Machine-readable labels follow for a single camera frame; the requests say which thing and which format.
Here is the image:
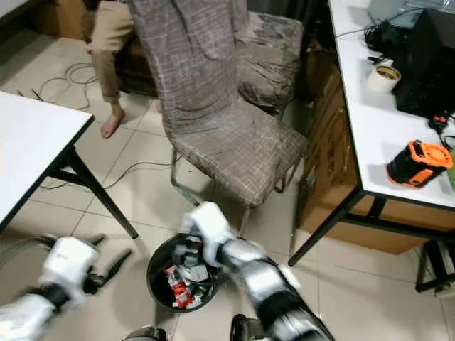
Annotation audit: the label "black round rubbish bin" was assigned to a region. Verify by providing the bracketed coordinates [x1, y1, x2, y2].
[146, 233, 221, 313]

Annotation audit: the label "white paper scrap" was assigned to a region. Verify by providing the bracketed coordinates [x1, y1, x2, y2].
[180, 245, 210, 281]

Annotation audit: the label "red and white wrapper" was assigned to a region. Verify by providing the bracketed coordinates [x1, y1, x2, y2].
[164, 265, 191, 308]

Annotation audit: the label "dark grey robot right leg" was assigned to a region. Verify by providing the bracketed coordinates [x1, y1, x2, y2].
[229, 314, 271, 341]

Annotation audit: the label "chair with grey checked cover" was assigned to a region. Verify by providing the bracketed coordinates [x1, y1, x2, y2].
[128, 0, 309, 235]

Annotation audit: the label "white table with black legs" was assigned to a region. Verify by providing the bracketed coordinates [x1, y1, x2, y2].
[0, 92, 139, 239]

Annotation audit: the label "brown cardboard box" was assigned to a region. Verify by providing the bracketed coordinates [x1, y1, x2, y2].
[295, 43, 455, 255]

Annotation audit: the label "dark brown seat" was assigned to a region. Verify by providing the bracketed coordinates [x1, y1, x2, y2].
[114, 39, 159, 97]

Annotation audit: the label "barefoot person in beige trousers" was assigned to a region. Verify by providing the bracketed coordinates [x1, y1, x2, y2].
[82, 0, 164, 139]

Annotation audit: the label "long white black-framed desk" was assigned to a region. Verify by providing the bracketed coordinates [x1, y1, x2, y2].
[288, 0, 455, 267]

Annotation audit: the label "brown wooden cabinet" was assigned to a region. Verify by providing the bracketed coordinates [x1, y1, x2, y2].
[28, 0, 86, 40]

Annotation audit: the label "orange and black tool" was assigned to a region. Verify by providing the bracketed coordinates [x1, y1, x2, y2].
[386, 139, 454, 189]

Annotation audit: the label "white tape roll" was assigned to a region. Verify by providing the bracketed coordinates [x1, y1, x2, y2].
[368, 60, 402, 93]

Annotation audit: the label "black and red plug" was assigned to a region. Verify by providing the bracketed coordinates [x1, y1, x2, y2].
[429, 114, 455, 141]

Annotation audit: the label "black boxy case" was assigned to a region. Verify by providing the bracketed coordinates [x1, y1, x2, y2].
[395, 9, 455, 118]

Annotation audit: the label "grey flat device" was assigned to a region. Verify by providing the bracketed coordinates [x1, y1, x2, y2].
[366, 0, 455, 26]

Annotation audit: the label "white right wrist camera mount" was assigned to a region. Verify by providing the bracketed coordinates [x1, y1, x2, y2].
[181, 201, 235, 265]

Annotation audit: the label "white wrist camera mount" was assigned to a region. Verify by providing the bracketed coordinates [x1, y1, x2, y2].
[41, 236, 102, 291]
[181, 201, 235, 265]

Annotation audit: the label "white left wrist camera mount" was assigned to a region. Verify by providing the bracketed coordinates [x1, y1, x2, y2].
[41, 236, 102, 291]

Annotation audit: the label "long thin black floor cable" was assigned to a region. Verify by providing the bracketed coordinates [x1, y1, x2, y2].
[39, 160, 175, 191]

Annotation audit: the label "looped thin black floor cable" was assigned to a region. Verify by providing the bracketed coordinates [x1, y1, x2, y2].
[20, 63, 97, 100]

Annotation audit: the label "black cable bundle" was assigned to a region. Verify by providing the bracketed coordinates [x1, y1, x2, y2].
[363, 21, 399, 52]

